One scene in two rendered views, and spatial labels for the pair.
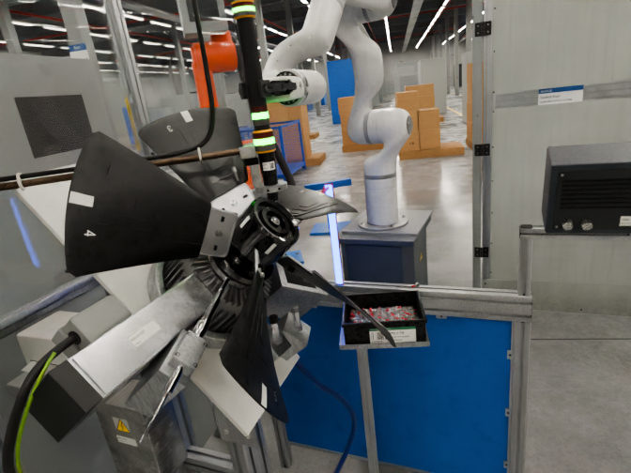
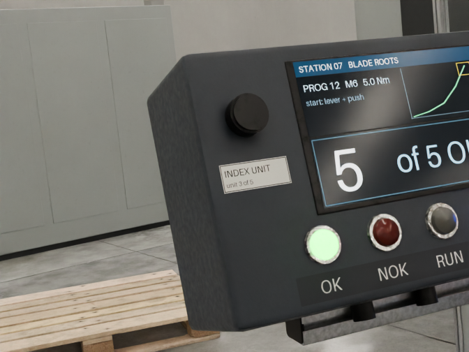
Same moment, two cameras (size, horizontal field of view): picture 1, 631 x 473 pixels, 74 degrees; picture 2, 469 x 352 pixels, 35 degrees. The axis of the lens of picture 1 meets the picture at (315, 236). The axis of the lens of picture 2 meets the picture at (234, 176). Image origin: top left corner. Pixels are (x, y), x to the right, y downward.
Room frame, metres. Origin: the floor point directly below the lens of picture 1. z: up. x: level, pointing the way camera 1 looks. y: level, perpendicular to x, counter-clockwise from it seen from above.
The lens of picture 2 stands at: (1.30, -1.18, 1.23)
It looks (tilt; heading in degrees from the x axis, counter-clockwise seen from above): 7 degrees down; 134
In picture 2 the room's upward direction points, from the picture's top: 6 degrees counter-clockwise
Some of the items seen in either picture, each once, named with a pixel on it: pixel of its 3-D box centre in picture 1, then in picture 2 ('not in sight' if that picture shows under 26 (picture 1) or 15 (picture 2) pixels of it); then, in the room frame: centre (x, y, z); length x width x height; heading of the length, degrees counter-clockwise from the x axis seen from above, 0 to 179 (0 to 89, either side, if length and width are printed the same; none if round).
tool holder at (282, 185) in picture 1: (263, 167); not in sight; (0.91, 0.09, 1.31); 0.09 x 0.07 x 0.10; 101
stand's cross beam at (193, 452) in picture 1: (216, 463); not in sight; (0.88, 0.34, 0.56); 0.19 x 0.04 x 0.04; 66
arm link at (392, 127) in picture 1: (386, 143); not in sight; (1.53, -0.30, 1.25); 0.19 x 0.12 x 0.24; 58
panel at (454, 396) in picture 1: (380, 391); not in sight; (1.20, -0.15, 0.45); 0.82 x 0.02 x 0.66; 66
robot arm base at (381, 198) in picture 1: (381, 200); not in sight; (1.55, -0.27, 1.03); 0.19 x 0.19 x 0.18
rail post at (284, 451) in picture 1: (272, 387); not in sight; (1.37, 0.24, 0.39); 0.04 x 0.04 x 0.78; 66
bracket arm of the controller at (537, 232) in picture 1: (571, 232); (416, 293); (0.99, -0.64, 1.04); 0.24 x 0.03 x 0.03; 66
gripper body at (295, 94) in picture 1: (278, 88); not in sight; (1.01, 0.04, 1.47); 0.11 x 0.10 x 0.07; 156
